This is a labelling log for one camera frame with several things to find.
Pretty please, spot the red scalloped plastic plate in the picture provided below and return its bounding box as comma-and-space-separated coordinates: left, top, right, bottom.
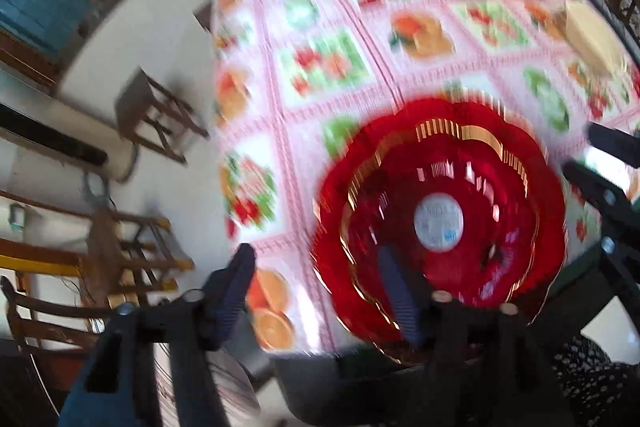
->
310, 92, 567, 364

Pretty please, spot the dark wooden chair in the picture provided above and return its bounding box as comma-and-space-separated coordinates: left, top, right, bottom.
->
1, 277, 112, 412

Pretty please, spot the wooden stool with yellow feet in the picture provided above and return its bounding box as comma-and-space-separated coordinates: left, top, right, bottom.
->
80, 207, 195, 307

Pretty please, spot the dark wooden stool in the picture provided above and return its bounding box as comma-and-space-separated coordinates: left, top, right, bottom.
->
114, 68, 209, 165

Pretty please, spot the white tower air conditioner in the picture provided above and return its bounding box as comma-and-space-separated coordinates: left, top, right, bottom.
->
1, 69, 139, 183

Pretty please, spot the pink fruit pattern tablecloth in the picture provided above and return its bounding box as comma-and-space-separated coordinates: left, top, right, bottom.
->
213, 0, 639, 357

